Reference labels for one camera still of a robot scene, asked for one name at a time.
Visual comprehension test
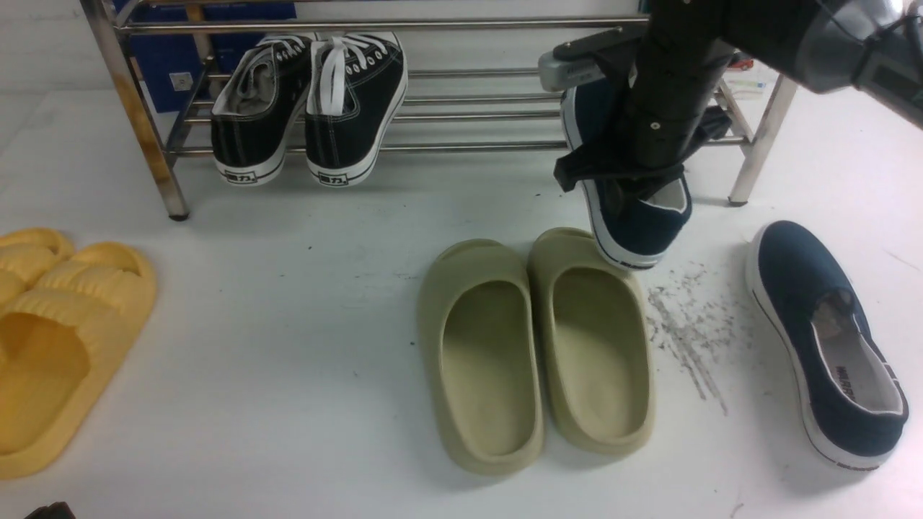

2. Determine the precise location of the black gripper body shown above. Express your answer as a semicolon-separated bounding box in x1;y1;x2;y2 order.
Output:
553;107;732;192

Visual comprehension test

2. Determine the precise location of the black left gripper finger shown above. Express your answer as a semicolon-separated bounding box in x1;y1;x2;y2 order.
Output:
25;502;76;519

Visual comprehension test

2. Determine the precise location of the navy slip-on shoe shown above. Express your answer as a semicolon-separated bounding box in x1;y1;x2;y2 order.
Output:
560;79;692;270
745;221;910;472

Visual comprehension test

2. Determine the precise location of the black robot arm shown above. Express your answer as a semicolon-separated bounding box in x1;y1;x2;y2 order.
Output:
2;1;921;479

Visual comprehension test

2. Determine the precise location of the stainless steel shoe rack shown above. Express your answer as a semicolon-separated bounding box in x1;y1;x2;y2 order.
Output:
79;1;799;221

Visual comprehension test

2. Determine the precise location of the blue box behind rack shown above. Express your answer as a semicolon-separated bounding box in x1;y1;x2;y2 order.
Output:
128;2;296;114

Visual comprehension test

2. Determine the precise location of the printed poster with car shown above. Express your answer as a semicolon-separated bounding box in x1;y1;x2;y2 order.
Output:
724;50;778;99

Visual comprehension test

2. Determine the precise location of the right yellow ribbed slipper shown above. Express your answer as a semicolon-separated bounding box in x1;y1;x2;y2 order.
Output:
1;242;158;479

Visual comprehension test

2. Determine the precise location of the yellow ribbed slipper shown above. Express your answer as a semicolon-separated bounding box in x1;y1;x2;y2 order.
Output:
1;227;75;306
1;242;158;479

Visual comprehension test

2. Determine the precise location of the right green foam slipper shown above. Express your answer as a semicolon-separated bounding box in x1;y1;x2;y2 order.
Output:
527;227;655;458

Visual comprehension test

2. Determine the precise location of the green foam slipper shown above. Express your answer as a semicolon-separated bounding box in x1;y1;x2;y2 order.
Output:
527;227;655;458
416;239;544;476

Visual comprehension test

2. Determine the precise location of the left yellow ribbed slipper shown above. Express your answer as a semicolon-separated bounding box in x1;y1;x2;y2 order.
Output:
1;227;75;306

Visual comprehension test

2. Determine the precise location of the left green foam slipper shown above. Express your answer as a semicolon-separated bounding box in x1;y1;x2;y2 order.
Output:
416;239;544;476

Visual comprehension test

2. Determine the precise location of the right black canvas sneaker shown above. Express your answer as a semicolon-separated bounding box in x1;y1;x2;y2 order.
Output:
304;32;408;188

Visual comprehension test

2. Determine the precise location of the black canvas sneaker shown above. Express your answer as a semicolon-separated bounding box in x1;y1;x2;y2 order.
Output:
210;33;317;187
304;32;408;188

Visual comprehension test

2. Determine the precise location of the left black canvas sneaker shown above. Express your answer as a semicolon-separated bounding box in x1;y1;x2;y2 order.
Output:
210;33;317;187

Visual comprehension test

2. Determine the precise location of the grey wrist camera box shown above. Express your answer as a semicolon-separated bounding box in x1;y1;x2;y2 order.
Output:
538;26;646;92

